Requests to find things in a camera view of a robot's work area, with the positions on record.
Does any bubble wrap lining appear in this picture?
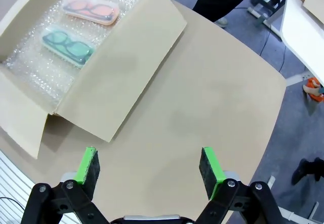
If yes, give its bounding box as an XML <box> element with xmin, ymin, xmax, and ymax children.
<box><xmin>2</xmin><ymin>0</ymin><xmax>147</xmax><ymax>108</ymax></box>

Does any open cardboard box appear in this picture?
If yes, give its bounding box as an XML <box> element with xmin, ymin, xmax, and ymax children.
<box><xmin>0</xmin><ymin>0</ymin><xmax>188</xmax><ymax>160</ymax></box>

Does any green glasses case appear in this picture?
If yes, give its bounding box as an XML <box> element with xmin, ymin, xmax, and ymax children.
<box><xmin>41</xmin><ymin>26</ymin><xmax>97</xmax><ymax>69</ymax></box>

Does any flat cardboard piece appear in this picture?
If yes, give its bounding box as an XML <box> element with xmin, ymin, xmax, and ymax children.
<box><xmin>291</xmin><ymin>0</ymin><xmax>324</xmax><ymax>24</ymax></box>

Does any white slatted panel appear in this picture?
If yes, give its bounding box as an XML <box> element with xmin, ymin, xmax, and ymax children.
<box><xmin>0</xmin><ymin>150</ymin><xmax>76</xmax><ymax>224</ymax></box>

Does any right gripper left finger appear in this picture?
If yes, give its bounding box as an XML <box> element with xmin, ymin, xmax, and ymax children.
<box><xmin>21</xmin><ymin>146</ymin><xmax>112</xmax><ymax>224</ymax></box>

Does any black shoe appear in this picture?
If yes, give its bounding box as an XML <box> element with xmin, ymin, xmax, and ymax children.
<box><xmin>313</xmin><ymin>157</ymin><xmax>324</xmax><ymax>182</ymax></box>
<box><xmin>291</xmin><ymin>158</ymin><xmax>315</xmax><ymax>185</ymax></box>

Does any white table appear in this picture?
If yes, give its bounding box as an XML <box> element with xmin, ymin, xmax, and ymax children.
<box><xmin>247</xmin><ymin>0</ymin><xmax>324</xmax><ymax>88</ymax></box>

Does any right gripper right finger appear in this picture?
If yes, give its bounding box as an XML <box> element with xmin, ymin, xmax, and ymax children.
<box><xmin>194</xmin><ymin>146</ymin><xmax>283</xmax><ymax>224</ymax></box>

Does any orange cloth bundle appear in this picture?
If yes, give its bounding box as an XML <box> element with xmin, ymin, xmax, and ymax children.
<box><xmin>303</xmin><ymin>76</ymin><xmax>324</xmax><ymax>102</ymax></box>

